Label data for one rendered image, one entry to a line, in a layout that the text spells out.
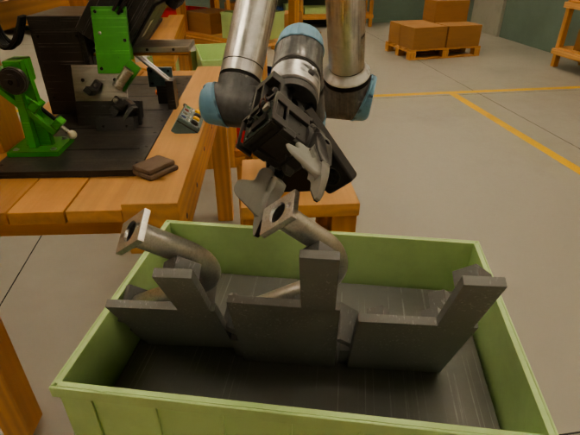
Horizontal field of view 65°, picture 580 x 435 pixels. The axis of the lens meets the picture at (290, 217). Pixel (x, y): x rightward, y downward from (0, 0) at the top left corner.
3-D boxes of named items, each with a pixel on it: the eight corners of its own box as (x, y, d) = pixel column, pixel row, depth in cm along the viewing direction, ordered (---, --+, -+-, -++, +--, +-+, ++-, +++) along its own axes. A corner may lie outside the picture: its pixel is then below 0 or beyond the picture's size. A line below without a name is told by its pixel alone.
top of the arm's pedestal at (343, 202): (338, 167, 151) (339, 155, 149) (359, 216, 124) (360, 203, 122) (242, 170, 149) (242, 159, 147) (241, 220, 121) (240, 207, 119)
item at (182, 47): (195, 47, 179) (194, 39, 177) (189, 55, 165) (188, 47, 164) (94, 47, 177) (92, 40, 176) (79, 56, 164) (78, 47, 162)
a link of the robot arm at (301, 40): (326, 65, 77) (324, 15, 70) (323, 105, 70) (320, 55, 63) (280, 66, 78) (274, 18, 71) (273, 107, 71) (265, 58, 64)
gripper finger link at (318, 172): (283, 179, 46) (269, 141, 54) (323, 207, 49) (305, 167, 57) (304, 156, 45) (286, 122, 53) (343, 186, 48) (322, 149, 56)
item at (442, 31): (449, 46, 767) (457, -3, 729) (478, 55, 701) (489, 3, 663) (384, 50, 738) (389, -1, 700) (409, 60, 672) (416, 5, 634)
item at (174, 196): (226, 94, 248) (224, 66, 240) (185, 253, 119) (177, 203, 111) (200, 94, 247) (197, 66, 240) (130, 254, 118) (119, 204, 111)
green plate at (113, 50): (138, 74, 162) (133, 10, 156) (132, 73, 154) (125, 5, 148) (106, 74, 161) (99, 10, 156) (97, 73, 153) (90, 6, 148)
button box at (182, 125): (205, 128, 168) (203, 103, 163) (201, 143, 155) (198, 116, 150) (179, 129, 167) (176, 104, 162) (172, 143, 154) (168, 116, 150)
